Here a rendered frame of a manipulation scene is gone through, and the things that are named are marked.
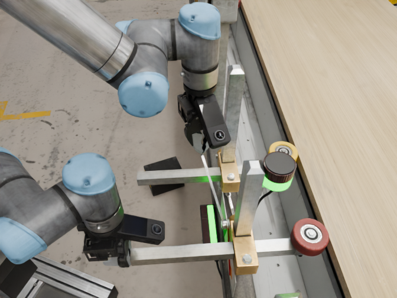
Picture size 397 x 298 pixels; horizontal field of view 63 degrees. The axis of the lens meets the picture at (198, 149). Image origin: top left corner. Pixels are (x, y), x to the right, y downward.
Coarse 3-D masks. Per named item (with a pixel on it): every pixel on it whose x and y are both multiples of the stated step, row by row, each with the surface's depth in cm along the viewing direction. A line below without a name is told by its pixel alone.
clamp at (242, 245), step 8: (232, 216) 81; (232, 224) 78; (232, 232) 77; (232, 240) 76; (240, 240) 76; (248, 240) 76; (240, 248) 74; (248, 248) 74; (240, 256) 73; (256, 256) 73; (240, 264) 72; (248, 264) 72; (256, 264) 72; (240, 272) 74; (248, 272) 74; (256, 272) 75
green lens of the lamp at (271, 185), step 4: (264, 180) 61; (268, 180) 60; (264, 184) 62; (268, 184) 61; (272, 184) 60; (276, 184) 60; (280, 184) 60; (284, 184) 60; (288, 184) 61; (268, 188) 62; (272, 188) 61; (276, 188) 61; (280, 188) 61; (284, 188) 61
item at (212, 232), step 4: (208, 208) 101; (212, 208) 101; (208, 212) 100; (212, 212) 100; (212, 216) 99; (212, 220) 98; (212, 224) 97; (212, 228) 96; (212, 232) 95; (212, 236) 95; (212, 240) 94; (216, 240) 94
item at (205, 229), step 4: (204, 208) 101; (204, 212) 100; (204, 216) 99; (204, 220) 98; (204, 224) 97; (208, 224) 97; (204, 228) 96; (208, 228) 96; (204, 232) 95; (208, 232) 95; (204, 236) 95; (208, 236) 95; (204, 240) 94; (208, 240) 94
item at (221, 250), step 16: (256, 240) 77; (272, 240) 77; (288, 240) 77; (144, 256) 74; (160, 256) 74; (176, 256) 74; (192, 256) 74; (208, 256) 74; (224, 256) 75; (272, 256) 77
